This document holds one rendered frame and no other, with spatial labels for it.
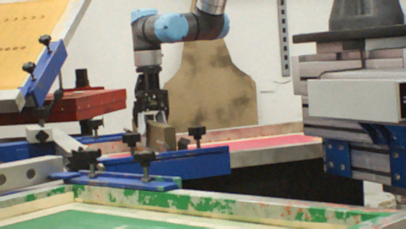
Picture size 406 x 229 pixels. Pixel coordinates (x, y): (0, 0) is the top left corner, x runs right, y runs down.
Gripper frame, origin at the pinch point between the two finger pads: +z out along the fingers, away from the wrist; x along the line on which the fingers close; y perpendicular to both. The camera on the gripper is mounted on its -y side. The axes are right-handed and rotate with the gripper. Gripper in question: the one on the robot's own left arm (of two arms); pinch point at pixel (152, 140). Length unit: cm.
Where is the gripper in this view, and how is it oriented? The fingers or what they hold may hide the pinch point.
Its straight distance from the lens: 215.2
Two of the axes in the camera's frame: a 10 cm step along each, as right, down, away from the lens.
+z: 0.7, 9.9, 0.9
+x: 9.6, -0.9, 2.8
